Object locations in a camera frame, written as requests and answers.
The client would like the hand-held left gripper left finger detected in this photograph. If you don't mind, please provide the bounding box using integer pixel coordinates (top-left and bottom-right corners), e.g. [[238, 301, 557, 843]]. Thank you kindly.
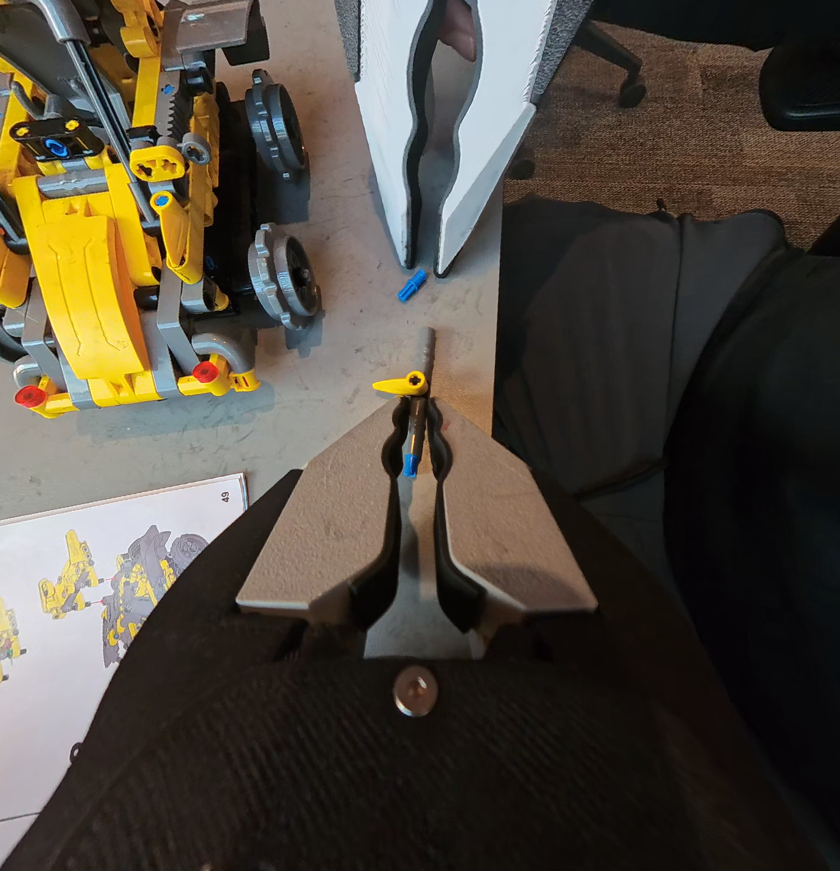
[[236, 400, 403, 628]]

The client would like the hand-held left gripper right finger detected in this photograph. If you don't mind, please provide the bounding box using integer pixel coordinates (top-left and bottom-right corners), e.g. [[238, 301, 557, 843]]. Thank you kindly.
[[427, 400, 599, 645]]

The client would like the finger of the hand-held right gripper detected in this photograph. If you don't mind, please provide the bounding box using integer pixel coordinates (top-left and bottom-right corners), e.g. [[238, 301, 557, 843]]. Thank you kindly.
[[357, 0, 440, 269], [435, 0, 555, 279]]

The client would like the grey axle pin blue tip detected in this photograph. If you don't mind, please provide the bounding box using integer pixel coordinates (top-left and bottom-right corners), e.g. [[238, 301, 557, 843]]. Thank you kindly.
[[401, 398, 427, 479]]

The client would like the small yellow tooth piece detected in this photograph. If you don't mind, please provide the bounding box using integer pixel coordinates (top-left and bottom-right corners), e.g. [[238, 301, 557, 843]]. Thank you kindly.
[[372, 371, 431, 399]]

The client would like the person's right hand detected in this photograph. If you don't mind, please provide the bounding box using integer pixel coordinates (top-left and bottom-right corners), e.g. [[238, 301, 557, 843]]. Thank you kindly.
[[439, 0, 478, 62]]

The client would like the person's dark clothing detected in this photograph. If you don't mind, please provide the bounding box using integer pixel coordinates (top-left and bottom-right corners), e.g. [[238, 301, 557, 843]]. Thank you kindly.
[[491, 197, 840, 871]]

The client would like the black chair base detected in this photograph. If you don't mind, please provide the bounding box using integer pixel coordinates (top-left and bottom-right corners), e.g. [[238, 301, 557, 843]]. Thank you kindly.
[[508, 0, 840, 181]]

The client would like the instruction booklet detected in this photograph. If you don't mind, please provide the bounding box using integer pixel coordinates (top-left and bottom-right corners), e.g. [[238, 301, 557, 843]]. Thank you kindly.
[[0, 473, 251, 824]]

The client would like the yellow toy brick vehicle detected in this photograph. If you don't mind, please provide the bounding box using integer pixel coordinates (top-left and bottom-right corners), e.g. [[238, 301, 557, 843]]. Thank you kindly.
[[0, 0, 323, 419]]

